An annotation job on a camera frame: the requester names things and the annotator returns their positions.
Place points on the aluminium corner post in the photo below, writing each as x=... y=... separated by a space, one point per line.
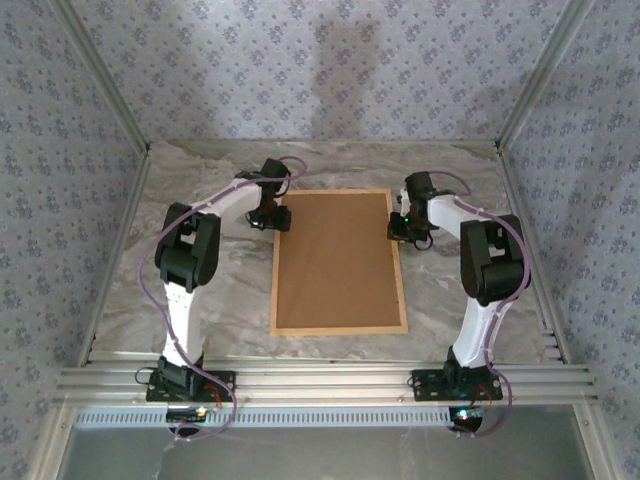
x=103 y=75
x=542 y=75

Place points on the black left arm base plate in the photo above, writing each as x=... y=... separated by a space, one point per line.
x=225 y=376

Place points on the brown backing board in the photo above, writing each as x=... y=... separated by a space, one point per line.
x=337 y=260

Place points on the light wooden picture frame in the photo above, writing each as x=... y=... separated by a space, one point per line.
x=340 y=331

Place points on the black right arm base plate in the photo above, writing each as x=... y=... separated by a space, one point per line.
x=425 y=385

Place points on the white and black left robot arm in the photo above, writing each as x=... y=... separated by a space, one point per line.
x=190 y=250

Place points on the small controller board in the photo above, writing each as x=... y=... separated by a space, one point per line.
x=467 y=417
x=187 y=414

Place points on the grey metal panel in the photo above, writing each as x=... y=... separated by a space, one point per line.
x=320 y=455

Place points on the aluminium mounting rail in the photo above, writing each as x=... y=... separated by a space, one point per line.
x=320 y=382

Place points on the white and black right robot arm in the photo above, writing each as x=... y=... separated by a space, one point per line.
x=495 y=260

